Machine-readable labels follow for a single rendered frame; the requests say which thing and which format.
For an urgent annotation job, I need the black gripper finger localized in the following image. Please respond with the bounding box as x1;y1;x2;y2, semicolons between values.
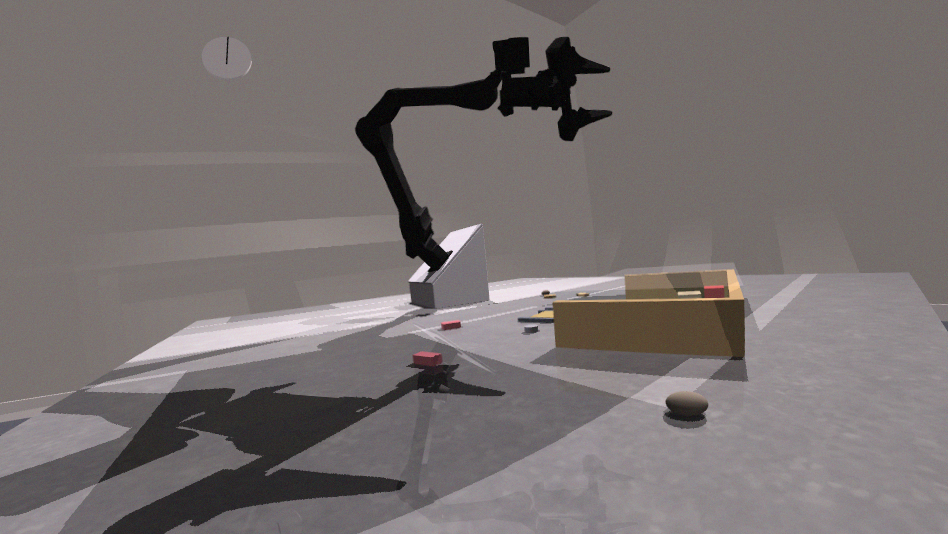
563;46;610;75
572;107;612;134

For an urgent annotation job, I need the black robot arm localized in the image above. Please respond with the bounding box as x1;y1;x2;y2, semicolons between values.
355;37;530;273

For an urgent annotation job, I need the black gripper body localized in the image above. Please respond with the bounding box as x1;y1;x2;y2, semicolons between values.
523;37;577;141

